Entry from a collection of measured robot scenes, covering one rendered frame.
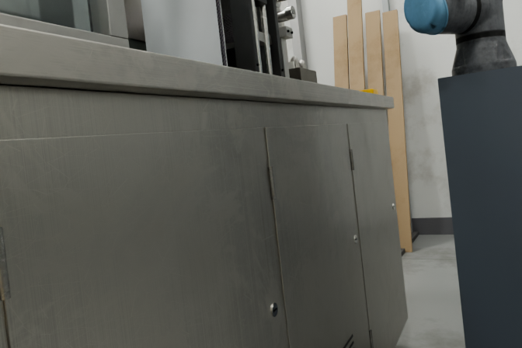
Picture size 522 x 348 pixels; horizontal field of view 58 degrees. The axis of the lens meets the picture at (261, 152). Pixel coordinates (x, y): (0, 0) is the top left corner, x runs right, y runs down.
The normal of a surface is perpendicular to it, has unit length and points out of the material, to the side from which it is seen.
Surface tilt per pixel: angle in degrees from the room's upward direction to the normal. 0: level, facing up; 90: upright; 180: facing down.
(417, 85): 90
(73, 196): 90
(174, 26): 90
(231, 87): 90
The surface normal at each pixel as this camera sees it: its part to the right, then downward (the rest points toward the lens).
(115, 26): 0.89, -0.09
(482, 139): -0.47, 0.07
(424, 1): -0.88, 0.23
